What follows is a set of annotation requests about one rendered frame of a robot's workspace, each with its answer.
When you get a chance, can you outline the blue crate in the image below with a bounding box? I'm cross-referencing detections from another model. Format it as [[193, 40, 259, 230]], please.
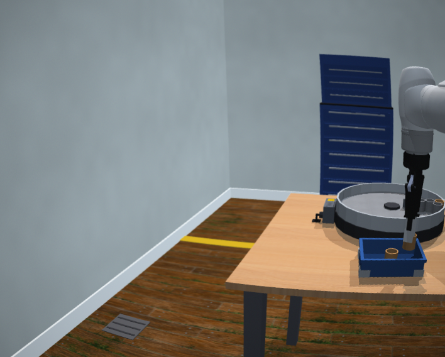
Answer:
[[358, 238, 427, 277]]

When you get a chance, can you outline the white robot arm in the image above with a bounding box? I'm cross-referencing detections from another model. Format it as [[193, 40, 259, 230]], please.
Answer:
[[398, 67, 445, 155]]

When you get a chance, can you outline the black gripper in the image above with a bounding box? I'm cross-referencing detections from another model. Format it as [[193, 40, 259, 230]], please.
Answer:
[[403, 151, 430, 243]]

